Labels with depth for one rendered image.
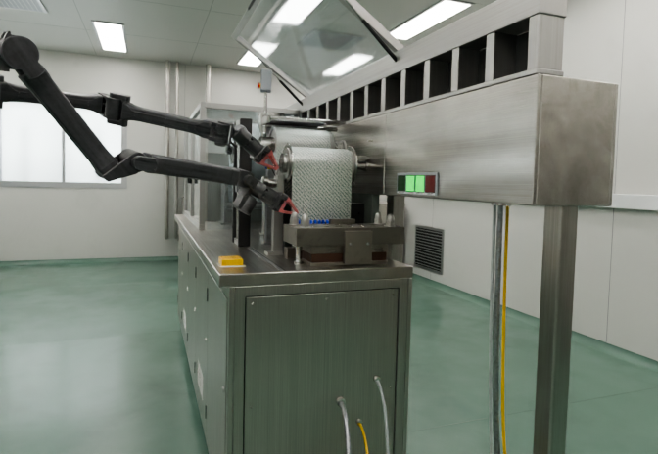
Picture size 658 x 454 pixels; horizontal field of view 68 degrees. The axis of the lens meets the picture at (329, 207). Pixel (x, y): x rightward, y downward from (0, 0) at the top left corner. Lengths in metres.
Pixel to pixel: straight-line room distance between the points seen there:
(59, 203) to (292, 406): 6.03
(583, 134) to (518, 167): 0.17
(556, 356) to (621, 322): 2.68
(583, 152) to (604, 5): 3.13
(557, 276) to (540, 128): 0.39
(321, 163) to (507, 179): 0.78
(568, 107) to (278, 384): 1.14
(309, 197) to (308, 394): 0.68
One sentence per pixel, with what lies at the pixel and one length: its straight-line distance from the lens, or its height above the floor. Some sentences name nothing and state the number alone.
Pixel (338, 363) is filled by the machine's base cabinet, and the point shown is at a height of 0.59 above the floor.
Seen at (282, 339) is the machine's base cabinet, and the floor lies 0.69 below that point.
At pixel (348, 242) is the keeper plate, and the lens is 1.63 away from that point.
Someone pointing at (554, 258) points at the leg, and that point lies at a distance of 1.38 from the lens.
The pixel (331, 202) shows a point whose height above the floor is 1.11.
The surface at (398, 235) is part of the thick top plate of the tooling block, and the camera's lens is 1.73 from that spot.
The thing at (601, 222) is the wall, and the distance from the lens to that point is 4.12.
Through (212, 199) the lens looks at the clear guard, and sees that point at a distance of 2.77.
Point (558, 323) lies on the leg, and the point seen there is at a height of 0.84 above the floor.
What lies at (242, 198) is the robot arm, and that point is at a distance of 1.70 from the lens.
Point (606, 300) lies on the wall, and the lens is 4.14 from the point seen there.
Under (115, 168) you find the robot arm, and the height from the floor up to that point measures 1.20.
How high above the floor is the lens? 1.18
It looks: 3 degrees down
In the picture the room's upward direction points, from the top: 1 degrees clockwise
